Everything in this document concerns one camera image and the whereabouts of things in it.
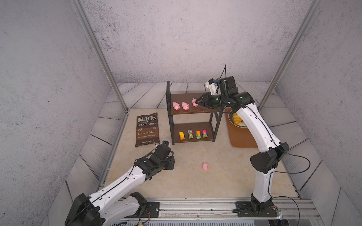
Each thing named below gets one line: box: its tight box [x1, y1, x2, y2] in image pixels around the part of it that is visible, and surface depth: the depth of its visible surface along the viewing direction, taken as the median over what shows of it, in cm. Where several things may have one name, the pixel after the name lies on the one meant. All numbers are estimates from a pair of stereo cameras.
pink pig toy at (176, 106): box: [172, 101, 181, 111], surface depth 77 cm
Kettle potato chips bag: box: [135, 112, 160, 148], surface depth 107 cm
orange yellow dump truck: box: [179, 131, 186, 140], surface depth 98 cm
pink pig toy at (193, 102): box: [191, 97, 199, 108], surface depth 78 cm
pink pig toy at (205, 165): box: [202, 161, 209, 171], surface depth 88 cm
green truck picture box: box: [187, 129, 194, 139], surface depth 99 cm
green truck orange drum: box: [196, 129, 202, 139], surface depth 98 cm
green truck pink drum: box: [202, 129, 208, 138], surface depth 101 cm
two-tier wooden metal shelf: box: [165, 80, 224, 146], surface depth 98 cm
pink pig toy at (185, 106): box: [181, 101, 190, 111], surface depth 77 cm
